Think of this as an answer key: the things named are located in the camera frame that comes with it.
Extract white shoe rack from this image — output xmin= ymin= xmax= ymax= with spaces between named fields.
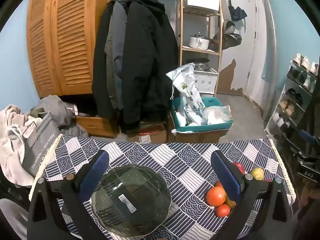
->
xmin=265 ymin=54 xmax=320 ymax=145

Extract steel pot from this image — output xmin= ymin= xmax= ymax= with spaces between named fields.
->
xmin=186 ymin=58 xmax=210 ymax=72

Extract dark green glass plate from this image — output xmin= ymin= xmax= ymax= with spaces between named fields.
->
xmin=90 ymin=164 xmax=172 ymax=238

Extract black hooded coat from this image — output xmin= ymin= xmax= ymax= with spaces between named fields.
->
xmin=120 ymin=0 xmax=179 ymax=130

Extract small red tomato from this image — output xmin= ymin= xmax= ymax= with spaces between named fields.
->
xmin=215 ymin=204 xmax=231 ymax=217

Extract black jacket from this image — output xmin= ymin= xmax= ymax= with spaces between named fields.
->
xmin=91 ymin=1 xmax=115 ymax=118

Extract group of shoes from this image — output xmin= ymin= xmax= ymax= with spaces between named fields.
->
xmin=271 ymin=53 xmax=320 ymax=134

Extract large cardboard box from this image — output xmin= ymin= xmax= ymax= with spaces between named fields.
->
xmin=167 ymin=112 xmax=229 ymax=143

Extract grey hanging bag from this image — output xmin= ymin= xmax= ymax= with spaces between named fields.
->
xmin=222 ymin=20 xmax=237 ymax=34

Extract grey pants leg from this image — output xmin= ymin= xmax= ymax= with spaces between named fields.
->
xmin=0 ymin=199 xmax=29 ymax=240

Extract clear plastic bag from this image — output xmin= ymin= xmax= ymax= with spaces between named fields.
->
xmin=202 ymin=105 xmax=232 ymax=125

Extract white rice bag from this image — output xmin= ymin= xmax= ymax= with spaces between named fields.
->
xmin=166 ymin=64 xmax=207 ymax=127

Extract dark blue umbrella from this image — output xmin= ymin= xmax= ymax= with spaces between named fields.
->
xmin=229 ymin=0 xmax=247 ymax=32

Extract white storage bin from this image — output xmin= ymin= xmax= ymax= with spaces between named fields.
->
xmin=183 ymin=0 xmax=220 ymax=12

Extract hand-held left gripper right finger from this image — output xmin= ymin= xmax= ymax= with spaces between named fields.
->
xmin=210 ymin=150 xmax=293 ymax=240

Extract teal plastic basket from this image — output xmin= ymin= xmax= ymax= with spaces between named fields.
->
xmin=171 ymin=97 xmax=233 ymax=133

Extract wooden drawer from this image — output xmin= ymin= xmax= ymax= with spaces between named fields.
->
xmin=75 ymin=115 xmax=119 ymax=138

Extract wooden shelf rack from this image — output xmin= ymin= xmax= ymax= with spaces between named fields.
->
xmin=177 ymin=0 xmax=224 ymax=98

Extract white door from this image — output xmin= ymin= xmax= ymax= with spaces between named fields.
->
xmin=217 ymin=0 xmax=258 ymax=97

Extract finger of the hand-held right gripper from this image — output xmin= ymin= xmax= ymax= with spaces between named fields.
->
xmin=299 ymin=129 xmax=320 ymax=146
xmin=282 ymin=134 xmax=318 ymax=162

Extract grey clothes pile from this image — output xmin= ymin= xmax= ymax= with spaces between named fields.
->
xmin=30 ymin=95 xmax=88 ymax=138

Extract grey tote bag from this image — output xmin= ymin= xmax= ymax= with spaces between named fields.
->
xmin=21 ymin=112 xmax=62 ymax=178

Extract large orange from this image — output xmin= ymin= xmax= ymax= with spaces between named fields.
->
xmin=205 ymin=186 xmax=227 ymax=207

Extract white cooking pot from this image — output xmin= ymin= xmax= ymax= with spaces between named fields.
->
xmin=189 ymin=34 xmax=210 ymax=50

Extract olive hanging bag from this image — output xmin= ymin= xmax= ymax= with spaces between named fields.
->
xmin=209 ymin=32 xmax=242 ymax=52

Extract person's right hand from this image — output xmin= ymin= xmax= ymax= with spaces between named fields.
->
xmin=300 ymin=177 xmax=320 ymax=208

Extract grey jacket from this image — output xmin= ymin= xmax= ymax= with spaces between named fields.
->
xmin=105 ymin=0 xmax=130 ymax=110

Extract cardboard box with red label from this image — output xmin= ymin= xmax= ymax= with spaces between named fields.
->
xmin=127 ymin=122 xmax=167 ymax=144

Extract blue patterned tablecloth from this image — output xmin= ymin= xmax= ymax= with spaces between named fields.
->
xmin=29 ymin=134 xmax=297 ymax=240

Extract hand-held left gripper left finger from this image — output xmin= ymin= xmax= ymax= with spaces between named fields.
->
xmin=27 ymin=149 xmax=110 ymax=240

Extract white lattice basket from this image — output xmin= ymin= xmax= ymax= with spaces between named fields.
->
xmin=194 ymin=67 xmax=219 ymax=94

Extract wooden louvered wardrobe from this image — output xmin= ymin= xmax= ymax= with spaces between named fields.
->
xmin=26 ymin=0 xmax=113 ymax=97

